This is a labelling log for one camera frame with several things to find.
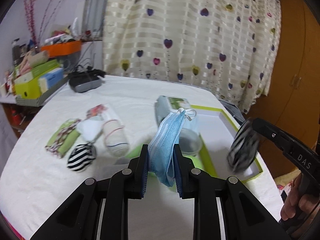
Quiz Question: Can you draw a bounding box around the blue surgical face mask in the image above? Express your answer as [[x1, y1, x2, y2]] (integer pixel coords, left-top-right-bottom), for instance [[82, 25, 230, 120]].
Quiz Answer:
[[148, 108, 196, 187]]

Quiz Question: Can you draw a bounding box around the white elastic bandage roll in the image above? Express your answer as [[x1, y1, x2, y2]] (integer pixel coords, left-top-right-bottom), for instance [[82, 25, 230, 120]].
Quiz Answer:
[[101, 104, 130, 157]]

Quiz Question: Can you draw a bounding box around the black white striped mask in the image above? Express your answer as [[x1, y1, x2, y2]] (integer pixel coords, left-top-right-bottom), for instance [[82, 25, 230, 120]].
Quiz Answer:
[[67, 142, 97, 172]]

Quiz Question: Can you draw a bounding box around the white sock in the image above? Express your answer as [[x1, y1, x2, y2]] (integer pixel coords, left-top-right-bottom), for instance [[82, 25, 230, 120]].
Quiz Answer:
[[76, 118, 104, 142]]

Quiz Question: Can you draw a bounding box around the green patterned cloth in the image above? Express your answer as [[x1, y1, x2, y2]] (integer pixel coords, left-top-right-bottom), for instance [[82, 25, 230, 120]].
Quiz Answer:
[[45, 119, 81, 158]]

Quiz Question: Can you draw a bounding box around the person's right hand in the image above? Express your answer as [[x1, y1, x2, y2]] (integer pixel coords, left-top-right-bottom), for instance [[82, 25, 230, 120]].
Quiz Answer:
[[280, 173, 319, 220]]

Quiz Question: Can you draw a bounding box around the clear plastic cup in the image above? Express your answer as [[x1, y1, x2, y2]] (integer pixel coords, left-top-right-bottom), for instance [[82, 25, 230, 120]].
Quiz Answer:
[[179, 128, 202, 156]]

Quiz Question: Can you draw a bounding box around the green rimmed white box lid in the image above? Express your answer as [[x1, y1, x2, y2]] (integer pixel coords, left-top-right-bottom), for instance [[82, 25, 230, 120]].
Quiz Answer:
[[192, 105, 263, 183]]

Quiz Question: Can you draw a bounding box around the wooden wardrobe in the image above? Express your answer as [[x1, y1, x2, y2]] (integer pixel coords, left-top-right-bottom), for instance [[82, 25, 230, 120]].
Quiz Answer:
[[246, 0, 320, 178]]

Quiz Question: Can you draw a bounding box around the white table cover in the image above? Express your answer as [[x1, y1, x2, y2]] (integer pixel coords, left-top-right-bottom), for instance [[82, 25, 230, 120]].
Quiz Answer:
[[0, 74, 282, 240]]

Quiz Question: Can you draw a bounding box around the wet wipes pack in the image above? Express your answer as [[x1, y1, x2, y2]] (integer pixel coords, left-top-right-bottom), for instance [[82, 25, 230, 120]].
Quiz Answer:
[[155, 95, 196, 125]]

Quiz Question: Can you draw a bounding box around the floral tissue packet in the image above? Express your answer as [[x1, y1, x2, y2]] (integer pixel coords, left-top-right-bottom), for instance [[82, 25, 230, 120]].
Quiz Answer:
[[86, 104, 110, 121]]

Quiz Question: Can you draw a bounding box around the black grey VR headset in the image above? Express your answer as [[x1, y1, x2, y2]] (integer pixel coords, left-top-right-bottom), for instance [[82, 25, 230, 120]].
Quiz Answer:
[[68, 69, 106, 93]]

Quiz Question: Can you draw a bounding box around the striped grey tray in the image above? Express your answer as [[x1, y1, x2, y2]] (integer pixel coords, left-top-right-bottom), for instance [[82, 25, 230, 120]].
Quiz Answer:
[[15, 77, 68, 107]]

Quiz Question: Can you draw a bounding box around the blue tissue pack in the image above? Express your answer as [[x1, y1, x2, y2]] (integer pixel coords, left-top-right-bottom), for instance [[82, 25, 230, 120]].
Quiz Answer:
[[38, 67, 63, 94]]

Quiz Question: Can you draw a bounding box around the wooden side shelf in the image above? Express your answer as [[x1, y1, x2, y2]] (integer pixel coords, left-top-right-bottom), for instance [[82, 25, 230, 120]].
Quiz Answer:
[[1, 95, 43, 139]]

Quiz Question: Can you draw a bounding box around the lime green box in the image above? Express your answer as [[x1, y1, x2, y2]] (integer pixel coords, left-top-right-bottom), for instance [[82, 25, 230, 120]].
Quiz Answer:
[[15, 68, 53, 98]]

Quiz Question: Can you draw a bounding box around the cream heart pattern curtain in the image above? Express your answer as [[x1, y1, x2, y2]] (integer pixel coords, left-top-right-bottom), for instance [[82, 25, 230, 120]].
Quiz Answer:
[[103, 0, 281, 113]]

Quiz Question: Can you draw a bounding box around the white green flat box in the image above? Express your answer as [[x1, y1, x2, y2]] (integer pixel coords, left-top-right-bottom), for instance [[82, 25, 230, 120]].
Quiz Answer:
[[15, 60, 60, 83]]

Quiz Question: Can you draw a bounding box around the orange storage box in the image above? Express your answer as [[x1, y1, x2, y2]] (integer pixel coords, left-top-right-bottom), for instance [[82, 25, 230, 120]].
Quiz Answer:
[[41, 41, 82, 57]]

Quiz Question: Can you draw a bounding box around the beige bandage roll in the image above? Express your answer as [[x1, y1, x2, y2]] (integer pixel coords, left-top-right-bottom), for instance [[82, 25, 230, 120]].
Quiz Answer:
[[27, 50, 49, 68]]

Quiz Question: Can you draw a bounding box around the pink branch decoration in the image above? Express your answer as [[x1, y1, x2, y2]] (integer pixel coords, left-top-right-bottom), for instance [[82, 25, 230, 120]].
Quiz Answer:
[[23, 0, 64, 46]]

